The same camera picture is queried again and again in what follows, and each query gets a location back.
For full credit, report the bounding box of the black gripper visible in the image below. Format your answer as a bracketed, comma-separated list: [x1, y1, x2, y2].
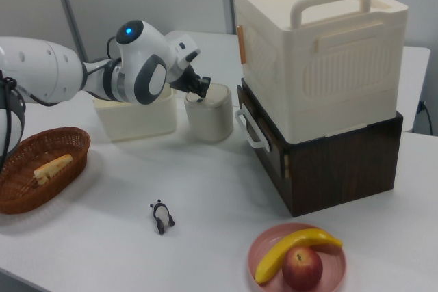
[169, 67, 211, 98]

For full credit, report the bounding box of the small cream lidded trash can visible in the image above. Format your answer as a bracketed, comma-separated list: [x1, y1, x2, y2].
[183, 83, 233, 143]

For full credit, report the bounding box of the white open plastic bin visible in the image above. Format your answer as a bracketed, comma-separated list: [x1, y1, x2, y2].
[92, 85, 178, 142]

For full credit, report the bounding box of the panda figurine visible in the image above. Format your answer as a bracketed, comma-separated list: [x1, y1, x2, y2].
[149, 199, 177, 235]

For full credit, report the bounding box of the brown wicker basket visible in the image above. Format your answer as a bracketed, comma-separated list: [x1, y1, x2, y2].
[0, 127, 92, 215]

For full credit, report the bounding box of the dark wooden drawer box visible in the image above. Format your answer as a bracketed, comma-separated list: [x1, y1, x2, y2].
[236, 78, 404, 218]

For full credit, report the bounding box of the toy bread loaf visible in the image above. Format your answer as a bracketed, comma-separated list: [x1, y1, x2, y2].
[33, 154, 74, 187]

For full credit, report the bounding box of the yellow toy banana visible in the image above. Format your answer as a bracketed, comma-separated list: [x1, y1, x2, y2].
[255, 228, 344, 285]

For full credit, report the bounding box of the red toy apple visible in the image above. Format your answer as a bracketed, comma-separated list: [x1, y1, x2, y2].
[281, 245, 324, 291]

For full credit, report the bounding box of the pink plate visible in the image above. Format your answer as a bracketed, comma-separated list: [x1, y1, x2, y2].
[247, 222, 347, 292]

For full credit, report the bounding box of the white drawer handle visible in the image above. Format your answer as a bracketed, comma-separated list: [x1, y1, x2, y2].
[235, 106, 271, 152]

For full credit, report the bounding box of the cream storage box with handles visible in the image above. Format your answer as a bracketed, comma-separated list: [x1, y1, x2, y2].
[233, 0, 410, 144]

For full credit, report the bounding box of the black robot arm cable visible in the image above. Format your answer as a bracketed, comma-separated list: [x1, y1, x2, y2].
[0, 71, 27, 170]

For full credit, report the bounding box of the black wall cable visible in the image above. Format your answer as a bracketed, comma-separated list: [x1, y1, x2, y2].
[417, 99, 433, 135]

